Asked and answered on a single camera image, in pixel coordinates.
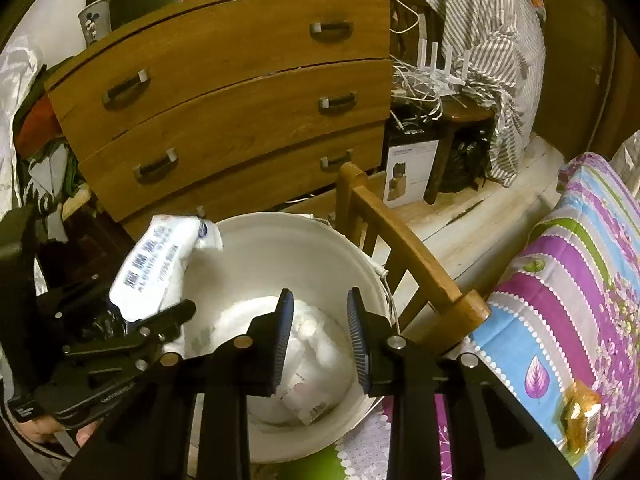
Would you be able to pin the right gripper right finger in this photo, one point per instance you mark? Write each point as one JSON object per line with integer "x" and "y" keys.
{"x": 375, "y": 345}

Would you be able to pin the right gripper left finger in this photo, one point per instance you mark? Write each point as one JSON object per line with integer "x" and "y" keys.
{"x": 258, "y": 356}

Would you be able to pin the white wet wipes pack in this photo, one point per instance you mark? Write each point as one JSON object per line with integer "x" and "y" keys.
{"x": 151, "y": 277}

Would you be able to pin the white trash bucket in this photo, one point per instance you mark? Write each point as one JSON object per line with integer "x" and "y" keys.
{"x": 319, "y": 398}

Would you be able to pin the person's left hand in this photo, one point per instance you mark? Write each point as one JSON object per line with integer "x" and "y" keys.
{"x": 43, "y": 429}

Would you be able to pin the wooden chair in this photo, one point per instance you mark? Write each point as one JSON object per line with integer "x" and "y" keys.
{"x": 438, "y": 316}

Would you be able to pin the colourful striped bed sheet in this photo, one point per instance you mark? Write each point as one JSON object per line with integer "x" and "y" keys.
{"x": 567, "y": 309}

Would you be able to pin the white product box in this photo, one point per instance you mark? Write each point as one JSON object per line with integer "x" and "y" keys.
{"x": 408, "y": 169}

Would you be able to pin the yellow snack wrapper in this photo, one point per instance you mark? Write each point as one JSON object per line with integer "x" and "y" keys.
{"x": 580, "y": 417}

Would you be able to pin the wooden drawer dresser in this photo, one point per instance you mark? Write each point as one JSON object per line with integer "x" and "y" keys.
{"x": 220, "y": 107}

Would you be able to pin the dark wooden stool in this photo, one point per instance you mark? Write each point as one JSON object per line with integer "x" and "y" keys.
{"x": 463, "y": 141}

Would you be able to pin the white wifi router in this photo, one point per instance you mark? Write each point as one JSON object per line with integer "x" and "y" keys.
{"x": 444, "y": 80}

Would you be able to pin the dark wooden wardrobe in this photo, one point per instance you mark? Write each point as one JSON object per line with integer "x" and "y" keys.
{"x": 590, "y": 95}

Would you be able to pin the paper cup with print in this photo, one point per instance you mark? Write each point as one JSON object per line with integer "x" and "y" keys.
{"x": 95, "y": 21}

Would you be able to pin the grey striped hanging cloth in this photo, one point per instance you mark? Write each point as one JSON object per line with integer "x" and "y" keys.
{"x": 503, "y": 43}

